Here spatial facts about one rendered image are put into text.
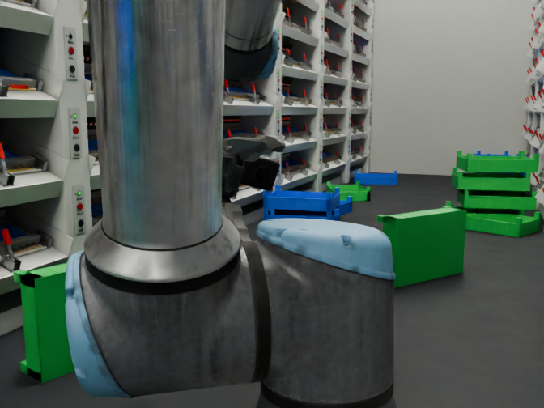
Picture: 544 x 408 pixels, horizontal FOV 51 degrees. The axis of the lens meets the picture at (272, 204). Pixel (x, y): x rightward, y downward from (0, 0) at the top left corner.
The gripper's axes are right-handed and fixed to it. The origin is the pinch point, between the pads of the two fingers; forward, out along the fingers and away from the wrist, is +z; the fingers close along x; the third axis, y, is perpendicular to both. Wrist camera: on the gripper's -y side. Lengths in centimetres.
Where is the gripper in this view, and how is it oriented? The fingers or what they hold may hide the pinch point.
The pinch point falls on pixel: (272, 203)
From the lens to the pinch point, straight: 69.7
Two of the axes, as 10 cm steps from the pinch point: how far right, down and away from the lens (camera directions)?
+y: -7.7, -0.4, -6.3
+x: 2.8, -9.1, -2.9
